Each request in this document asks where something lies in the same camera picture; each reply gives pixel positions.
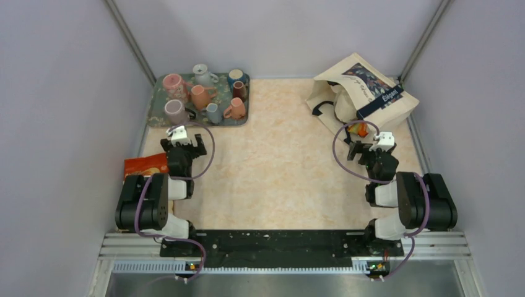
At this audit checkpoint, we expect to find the green floral tray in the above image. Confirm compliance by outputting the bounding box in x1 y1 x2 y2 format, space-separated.
147 72 250 128

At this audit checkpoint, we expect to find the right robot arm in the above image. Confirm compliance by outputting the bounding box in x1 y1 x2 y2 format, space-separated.
347 141 458 255

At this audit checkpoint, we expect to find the salmon mug front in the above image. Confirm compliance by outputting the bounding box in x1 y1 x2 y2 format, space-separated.
223 97 246 119

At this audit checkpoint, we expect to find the light blue mug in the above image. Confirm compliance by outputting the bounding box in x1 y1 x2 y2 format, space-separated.
204 103 222 125

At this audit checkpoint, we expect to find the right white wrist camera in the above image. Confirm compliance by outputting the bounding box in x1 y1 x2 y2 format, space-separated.
369 132 396 152

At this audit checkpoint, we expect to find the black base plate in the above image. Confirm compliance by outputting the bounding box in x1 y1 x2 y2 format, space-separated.
159 229 405 270

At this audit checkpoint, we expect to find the orange snack packet in bag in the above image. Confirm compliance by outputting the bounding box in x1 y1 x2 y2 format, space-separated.
346 123 368 138

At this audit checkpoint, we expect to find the beige tote bag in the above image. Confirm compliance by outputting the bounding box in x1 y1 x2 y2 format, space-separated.
306 53 419 144

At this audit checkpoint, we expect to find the lilac mug black handle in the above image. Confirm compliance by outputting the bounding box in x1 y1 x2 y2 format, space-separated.
164 100 196 125

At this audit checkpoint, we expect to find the dark brown mug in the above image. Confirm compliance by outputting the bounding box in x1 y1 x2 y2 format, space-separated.
232 80 248 102

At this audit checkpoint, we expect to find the cassava chips bag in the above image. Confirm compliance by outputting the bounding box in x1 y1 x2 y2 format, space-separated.
124 153 168 179

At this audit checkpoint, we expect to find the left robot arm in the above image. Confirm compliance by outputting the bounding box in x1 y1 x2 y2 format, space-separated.
115 134 207 256

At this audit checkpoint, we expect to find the salmon mug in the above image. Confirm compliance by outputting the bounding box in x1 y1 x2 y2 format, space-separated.
190 85 217 111
223 97 246 119

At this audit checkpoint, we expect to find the aluminium rail frame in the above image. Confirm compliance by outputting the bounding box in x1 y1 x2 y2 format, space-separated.
98 231 487 296

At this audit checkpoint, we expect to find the grey white mug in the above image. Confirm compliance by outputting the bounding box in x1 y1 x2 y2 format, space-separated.
193 64 219 87

